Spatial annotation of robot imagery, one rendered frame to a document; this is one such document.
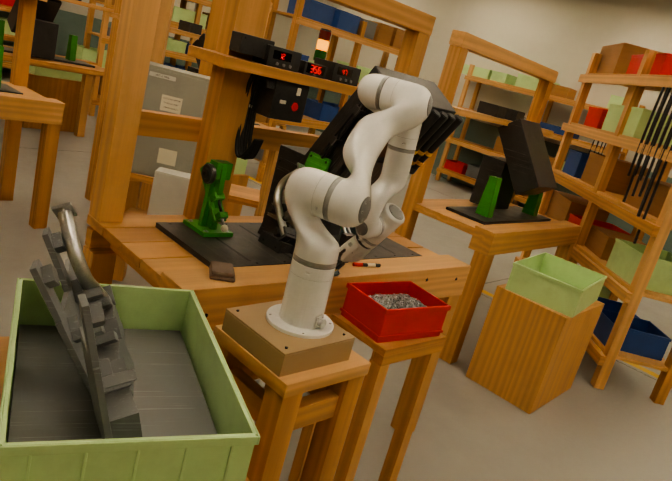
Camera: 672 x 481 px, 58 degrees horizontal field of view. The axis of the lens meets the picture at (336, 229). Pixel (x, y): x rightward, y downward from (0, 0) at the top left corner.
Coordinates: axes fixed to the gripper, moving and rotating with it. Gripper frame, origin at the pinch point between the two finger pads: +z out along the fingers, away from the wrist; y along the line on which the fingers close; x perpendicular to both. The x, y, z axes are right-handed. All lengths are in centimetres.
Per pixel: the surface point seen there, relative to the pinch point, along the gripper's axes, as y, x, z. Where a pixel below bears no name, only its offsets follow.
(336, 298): 3.4, -8.4, 11.0
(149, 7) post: -55, 88, -21
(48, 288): -111, -17, -28
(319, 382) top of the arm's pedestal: -45, -44, -16
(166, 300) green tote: -73, -10, -4
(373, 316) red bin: -4.1, -24.8, -7.3
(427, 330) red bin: 18.0, -33.3, -8.1
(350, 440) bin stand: -5, -55, 25
